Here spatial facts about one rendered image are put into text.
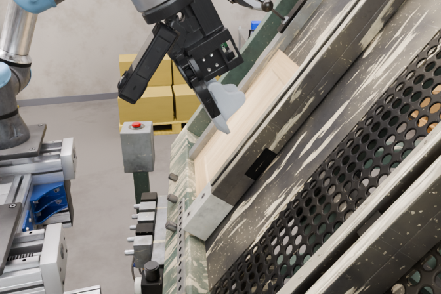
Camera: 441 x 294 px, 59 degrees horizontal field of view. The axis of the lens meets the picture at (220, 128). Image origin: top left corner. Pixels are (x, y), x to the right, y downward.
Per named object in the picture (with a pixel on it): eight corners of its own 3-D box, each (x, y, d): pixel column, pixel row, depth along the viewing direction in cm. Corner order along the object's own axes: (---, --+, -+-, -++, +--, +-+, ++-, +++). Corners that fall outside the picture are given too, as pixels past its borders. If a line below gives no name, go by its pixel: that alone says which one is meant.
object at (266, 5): (280, 24, 130) (256, 5, 120) (287, 14, 128) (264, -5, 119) (287, 29, 127) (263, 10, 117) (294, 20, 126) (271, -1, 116)
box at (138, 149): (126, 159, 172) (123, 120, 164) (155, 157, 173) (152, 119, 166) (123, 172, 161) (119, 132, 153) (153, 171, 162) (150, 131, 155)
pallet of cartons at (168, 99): (116, 113, 433) (109, 54, 408) (215, 103, 463) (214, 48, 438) (121, 142, 364) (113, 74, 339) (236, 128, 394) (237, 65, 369)
